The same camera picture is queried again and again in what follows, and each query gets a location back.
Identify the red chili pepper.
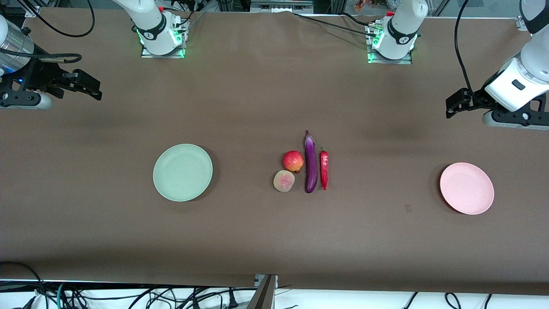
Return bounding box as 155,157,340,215
320,147,329,191

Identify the pink-green peach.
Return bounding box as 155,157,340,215
273,170,296,193

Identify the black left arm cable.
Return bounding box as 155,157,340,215
454,0,477,101

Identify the teal cable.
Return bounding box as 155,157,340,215
56,282,69,309

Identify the pink plate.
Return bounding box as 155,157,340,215
440,162,495,215

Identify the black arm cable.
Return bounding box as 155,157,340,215
0,0,95,64
454,0,477,101

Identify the red pomegranate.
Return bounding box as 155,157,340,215
282,150,305,173

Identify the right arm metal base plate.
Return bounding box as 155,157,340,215
141,26,187,58

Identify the black looped floor cable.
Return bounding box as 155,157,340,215
0,261,45,309

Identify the light green plate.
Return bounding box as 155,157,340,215
153,143,214,202

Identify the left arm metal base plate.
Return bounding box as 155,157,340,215
367,22,413,65

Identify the brown table cover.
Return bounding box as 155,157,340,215
0,8,549,297

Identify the long black table cable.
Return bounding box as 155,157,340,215
292,12,380,38

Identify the colourful toy bag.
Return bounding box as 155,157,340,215
354,0,389,12

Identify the short black table cable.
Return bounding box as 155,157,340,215
341,12,372,26

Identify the metal frame post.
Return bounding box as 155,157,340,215
247,274,279,309

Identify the purple eggplant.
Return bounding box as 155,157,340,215
304,130,319,194

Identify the silver metal device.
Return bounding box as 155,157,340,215
251,0,314,12

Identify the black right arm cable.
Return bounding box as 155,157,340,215
0,0,95,64

